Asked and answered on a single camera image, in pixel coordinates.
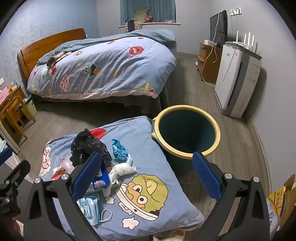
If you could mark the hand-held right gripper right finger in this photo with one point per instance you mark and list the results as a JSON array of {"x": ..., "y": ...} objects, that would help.
[{"x": 205, "y": 176}]

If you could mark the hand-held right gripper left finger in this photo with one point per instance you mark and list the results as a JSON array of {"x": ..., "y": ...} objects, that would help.
[{"x": 86, "y": 172}]

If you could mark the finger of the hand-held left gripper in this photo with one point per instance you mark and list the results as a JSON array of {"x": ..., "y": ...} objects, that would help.
[
  {"x": 19, "y": 171},
  {"x": 5, "y": 155}
]

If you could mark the pale green medicine box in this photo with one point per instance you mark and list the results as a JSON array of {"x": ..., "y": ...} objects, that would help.
[{"x": 101, "y": 179}]

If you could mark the pink snack wrapper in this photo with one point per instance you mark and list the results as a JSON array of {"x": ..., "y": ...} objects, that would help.
[{"x": 62, "y": 164}]

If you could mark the black plastic bag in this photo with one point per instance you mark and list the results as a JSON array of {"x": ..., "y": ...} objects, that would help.
[{"x": 87, "y": 143}]

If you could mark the white tissue wad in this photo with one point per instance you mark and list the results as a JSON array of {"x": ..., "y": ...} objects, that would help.
[{"x": 123, "y": 170}]

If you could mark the blue gloves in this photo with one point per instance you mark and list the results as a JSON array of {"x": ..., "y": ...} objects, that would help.
[{"x": 119, "y": 150}]

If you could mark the blue bin with yellow rim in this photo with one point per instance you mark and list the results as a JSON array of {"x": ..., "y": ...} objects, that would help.
[{"x": 185, "y": 129}]

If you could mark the white board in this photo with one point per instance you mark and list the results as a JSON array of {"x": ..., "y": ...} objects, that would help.
[{"x": 10, "y": 139}]

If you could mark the wooden stool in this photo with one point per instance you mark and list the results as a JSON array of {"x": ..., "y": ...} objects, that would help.
[{"x": 13, "y": 115}]

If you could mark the small bin with white liner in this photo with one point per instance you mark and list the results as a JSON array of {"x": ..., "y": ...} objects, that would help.
[{"x": 30, "y": 106}]

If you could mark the pink box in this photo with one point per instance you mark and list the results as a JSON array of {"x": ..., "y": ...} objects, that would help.
[{"x": 4, "y": 97}]

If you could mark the printed blue cushion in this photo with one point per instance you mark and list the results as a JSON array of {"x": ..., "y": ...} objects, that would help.
[{"x": 150, "y": 157}]

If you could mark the wooden nightstand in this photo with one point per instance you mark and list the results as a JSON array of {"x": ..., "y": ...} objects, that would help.
[{"x": 16, "y": 90}]

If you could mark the yellow packet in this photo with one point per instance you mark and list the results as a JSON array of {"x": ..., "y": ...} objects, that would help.
[{"x": 277, "y": 199}]

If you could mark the brown cardboard box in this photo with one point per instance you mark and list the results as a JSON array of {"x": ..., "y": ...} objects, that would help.
[{"x": 291, "y": 197}]

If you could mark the white air purifier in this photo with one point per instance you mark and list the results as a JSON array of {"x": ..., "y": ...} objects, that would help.
[{"x": 231, "y": 78}]

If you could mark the dark crumpled cloth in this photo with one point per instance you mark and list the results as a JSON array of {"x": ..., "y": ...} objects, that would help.
[{"x": 50, "y": 61}]

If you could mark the wooden cabinet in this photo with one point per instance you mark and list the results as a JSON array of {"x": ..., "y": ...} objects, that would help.
[{"x": 209, "y": 67}]

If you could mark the wooden bed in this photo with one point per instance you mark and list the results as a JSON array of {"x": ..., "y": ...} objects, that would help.
[{"x": 46, "y": 44}]

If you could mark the white set-top box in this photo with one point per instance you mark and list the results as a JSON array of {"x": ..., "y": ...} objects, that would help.
[{"x": 210, "y": 42}]

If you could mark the white router with antennas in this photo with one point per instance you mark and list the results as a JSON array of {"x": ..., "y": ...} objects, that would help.
[{"x": 240, "y": 44}]

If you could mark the black flat monitor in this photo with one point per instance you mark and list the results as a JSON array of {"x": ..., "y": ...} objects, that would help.
[{"x": 216, "y": 27}]

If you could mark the black cloth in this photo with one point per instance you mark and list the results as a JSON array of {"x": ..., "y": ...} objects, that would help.
[{"x": 131, "y": 26}]

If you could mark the plaid cloth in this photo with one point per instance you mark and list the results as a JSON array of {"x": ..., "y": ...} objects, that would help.
[{"x": 138, "y": 25}]

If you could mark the wooden window sill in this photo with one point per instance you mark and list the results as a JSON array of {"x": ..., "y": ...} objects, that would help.
[{"x": 161, "y": 23}]

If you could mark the pale pink cloth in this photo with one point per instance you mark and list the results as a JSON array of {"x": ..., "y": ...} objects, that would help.
[{"x": 167, "y": 21}]

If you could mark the pink plush item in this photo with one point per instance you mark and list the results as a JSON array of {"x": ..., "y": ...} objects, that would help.
[{"x": 149, "y": 18}]

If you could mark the olive green pillow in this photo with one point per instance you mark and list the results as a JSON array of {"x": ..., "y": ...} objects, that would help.
[{"x": 140, "y": 14}]

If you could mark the teal window curtain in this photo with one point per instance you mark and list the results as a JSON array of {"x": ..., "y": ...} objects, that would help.
[{"x": 143, "y": 7}]

